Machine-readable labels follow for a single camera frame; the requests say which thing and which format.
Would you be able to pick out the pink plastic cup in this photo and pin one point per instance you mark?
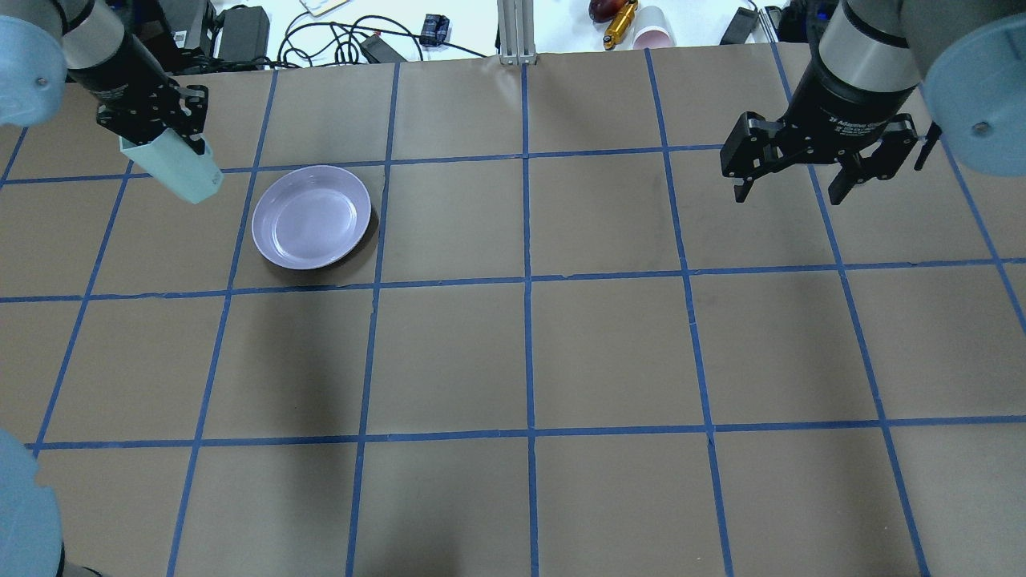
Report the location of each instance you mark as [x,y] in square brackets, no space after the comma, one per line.
[652,29]

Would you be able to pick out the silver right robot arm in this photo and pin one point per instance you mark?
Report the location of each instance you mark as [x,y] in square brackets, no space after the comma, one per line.
[968,56]

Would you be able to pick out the light teal faceted cup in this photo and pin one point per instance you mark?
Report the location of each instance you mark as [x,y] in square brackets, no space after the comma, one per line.
[192,176]

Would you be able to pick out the aluminium frame post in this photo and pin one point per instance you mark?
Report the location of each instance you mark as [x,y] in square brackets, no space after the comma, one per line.
[516,32]

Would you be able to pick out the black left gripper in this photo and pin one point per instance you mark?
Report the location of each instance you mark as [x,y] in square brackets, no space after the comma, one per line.
[122,82]

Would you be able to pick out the lavender round plate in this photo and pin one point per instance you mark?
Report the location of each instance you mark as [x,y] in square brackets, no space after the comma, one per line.
[311,218]

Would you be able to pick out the black power adapter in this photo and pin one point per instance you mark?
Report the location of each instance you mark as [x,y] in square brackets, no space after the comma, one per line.
[244,33]

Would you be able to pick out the red and gold toy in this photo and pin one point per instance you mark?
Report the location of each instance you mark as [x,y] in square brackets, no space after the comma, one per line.
[618,16]

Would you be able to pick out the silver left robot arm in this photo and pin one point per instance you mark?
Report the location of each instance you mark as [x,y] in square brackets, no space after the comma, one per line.
[40,40]

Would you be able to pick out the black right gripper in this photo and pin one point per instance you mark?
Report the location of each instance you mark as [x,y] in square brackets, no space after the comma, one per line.
[842,102]

